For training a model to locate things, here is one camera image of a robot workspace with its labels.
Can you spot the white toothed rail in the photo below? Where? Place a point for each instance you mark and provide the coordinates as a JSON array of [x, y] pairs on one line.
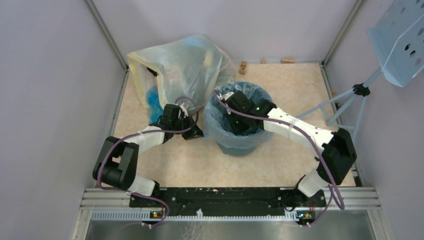
[[148, 216]]

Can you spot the plain wooden cube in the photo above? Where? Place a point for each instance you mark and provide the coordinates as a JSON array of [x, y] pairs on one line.
[[243, 64]]

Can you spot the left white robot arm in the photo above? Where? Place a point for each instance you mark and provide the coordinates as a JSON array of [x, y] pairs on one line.
[[116, 165]]

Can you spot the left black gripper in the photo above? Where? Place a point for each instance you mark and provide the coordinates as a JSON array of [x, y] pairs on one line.
[[194, 133]]

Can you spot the thin blue plastic trash bag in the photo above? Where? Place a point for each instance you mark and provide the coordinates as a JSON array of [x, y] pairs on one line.
[[217, 128]]

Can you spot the large full translucent bag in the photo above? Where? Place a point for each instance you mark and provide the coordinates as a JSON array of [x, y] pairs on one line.
[[183, 71]]

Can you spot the teal plastic trash bin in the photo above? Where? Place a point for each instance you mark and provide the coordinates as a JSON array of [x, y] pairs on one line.
[[236, 152]]

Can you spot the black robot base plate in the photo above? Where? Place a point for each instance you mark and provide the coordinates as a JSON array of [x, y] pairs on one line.
[[230, 201]]

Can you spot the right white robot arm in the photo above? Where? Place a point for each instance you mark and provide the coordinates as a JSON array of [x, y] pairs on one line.
[[334, 150]]

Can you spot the long wooden block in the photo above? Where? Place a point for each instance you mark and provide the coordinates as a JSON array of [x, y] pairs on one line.
[[287, 61]]

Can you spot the wooden letter cube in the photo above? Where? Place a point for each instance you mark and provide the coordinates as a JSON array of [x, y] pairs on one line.
[[242, 71]]

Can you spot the perforated light blue panel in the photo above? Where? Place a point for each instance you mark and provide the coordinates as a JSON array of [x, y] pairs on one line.
[[398, 41]]

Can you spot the light blue tripod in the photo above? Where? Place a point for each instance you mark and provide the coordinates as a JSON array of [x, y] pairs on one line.
[[358, 90]]

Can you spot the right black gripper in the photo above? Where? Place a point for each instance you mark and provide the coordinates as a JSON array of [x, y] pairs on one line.
[[237, 130]]

